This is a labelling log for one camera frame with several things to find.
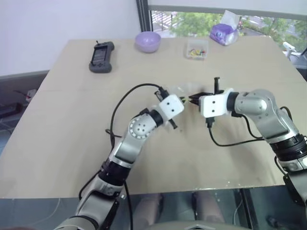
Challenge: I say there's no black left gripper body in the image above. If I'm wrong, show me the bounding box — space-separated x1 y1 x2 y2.
167 117 179 130

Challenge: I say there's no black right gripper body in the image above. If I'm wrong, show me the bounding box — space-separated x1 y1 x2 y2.
196 77 226 112

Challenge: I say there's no clear yellow-zip plastic bag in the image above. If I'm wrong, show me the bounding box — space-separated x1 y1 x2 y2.
170 82 205 103

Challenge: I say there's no clear box of coloured pins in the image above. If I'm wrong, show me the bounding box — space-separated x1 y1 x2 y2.
184 38 209 61

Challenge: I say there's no purple tissue pack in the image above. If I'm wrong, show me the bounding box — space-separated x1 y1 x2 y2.
209 9 241 46

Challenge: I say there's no purple bowl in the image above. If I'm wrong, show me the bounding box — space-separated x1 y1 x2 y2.
134 31 162 54

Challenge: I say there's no white device outside table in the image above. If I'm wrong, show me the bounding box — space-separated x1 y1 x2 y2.
281 41 307 58

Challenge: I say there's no grey rounded leg shape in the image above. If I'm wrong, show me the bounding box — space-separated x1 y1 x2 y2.
191 191 225 224
137 193 164 226

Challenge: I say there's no black handheld controller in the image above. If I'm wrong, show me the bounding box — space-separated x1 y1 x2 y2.
89 40 115 73

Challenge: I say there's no black table leg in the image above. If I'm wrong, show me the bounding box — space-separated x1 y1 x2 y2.
240 187 255 230

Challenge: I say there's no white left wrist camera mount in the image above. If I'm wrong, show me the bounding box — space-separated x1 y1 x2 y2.
158 93 186 121

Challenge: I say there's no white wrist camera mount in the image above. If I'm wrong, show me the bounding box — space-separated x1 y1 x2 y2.
200 88 235 119
158 93 186 121

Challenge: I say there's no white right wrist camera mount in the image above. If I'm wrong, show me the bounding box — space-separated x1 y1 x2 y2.
200 88 235 119

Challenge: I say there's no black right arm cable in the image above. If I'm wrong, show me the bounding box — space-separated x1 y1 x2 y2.
205 106 294 148

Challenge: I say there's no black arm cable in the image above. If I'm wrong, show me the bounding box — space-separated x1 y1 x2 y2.
205 106 294 148
78 83 169 230

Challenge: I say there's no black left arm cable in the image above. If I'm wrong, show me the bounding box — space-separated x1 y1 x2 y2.
78 83 169 230

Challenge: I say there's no dark window frame post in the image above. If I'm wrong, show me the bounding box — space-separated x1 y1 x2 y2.
135 0 152 33

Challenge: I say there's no thin white cable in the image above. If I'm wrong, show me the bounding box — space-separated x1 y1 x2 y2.
233 199 243 217

